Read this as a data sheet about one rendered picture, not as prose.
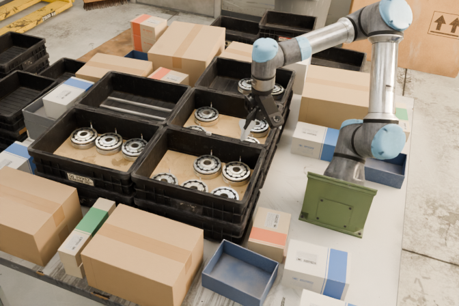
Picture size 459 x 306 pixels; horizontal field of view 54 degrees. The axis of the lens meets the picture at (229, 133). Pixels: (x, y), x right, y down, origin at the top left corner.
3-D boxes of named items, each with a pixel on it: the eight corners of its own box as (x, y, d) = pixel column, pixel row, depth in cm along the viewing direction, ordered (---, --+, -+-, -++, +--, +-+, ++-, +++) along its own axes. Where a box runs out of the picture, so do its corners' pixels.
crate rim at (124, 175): (164, 130, 175) (164, 125, 173) (129, 181, 152) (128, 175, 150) (73, 109, 183) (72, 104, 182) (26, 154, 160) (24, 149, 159)
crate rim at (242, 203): (266, 152, 166) (266, 147, 165) (244, 210, 143) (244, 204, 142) (165, 130, 175) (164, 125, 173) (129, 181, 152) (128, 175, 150)
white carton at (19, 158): (21, 157, 190) (16, 141, 184) (44, 165, 186) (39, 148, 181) (-16, 188, 175) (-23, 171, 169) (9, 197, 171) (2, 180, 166)
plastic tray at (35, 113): (66, 89, 214) (64, 80, 211) (102, 100, 208) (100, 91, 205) (24, 119, 194) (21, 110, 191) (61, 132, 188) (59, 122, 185)
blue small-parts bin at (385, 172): (403, 166, 194) (407, 154, 190) (400, 189, 183) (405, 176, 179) (356, 154, 200) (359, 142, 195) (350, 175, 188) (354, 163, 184)
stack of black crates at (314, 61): (353, 108, 329) (367, 52, 301) (347, 131, 306) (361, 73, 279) (299, 96, 339) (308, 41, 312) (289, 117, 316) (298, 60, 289)
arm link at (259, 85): (279, 77, 140) (256, 83, 137) (279, 89, 143) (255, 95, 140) (268, 65, 145) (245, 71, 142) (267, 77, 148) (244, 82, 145)
